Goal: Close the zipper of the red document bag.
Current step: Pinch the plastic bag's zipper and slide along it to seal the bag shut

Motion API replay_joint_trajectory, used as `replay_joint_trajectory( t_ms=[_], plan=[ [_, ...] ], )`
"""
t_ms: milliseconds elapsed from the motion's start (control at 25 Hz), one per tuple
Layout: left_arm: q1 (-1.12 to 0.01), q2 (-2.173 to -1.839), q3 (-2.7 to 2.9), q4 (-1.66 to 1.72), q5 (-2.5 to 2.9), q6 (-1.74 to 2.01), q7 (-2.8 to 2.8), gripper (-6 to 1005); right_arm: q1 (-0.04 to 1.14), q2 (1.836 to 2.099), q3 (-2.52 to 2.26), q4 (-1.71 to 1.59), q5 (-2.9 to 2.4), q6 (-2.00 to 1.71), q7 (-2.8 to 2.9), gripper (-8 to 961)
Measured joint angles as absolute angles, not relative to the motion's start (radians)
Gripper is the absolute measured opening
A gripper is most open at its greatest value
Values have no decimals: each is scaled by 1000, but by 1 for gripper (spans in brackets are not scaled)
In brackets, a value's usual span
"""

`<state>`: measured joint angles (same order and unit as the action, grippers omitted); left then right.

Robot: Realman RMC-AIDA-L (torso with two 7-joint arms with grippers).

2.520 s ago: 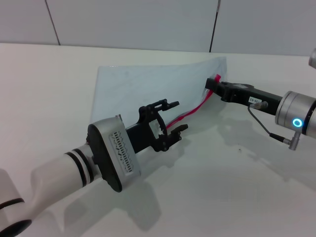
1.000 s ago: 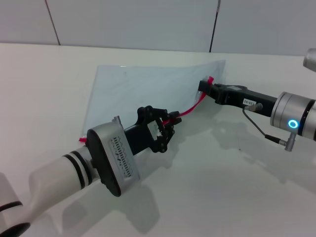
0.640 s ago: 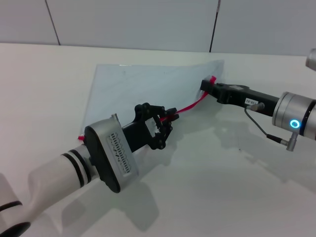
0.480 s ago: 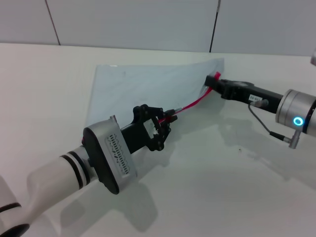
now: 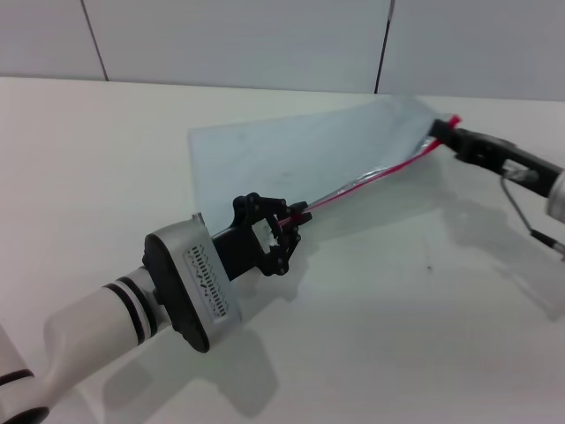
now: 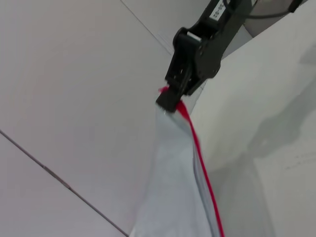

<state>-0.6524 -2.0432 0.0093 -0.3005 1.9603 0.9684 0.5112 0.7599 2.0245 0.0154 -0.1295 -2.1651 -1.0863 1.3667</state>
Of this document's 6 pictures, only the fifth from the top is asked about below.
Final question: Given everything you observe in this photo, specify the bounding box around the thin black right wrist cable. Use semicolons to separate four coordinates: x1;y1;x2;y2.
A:
500;173;565;256

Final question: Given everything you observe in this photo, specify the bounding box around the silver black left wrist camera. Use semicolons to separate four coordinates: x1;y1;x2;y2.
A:
143;213;245;354

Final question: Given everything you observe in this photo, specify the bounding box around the clear document bag red zipper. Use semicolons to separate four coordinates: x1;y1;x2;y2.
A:
187;95;463;231

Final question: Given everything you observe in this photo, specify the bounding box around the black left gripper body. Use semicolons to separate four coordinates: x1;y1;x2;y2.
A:
210;215;278;281

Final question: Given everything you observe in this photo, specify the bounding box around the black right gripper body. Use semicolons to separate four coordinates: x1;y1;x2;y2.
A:
451;128;565;199

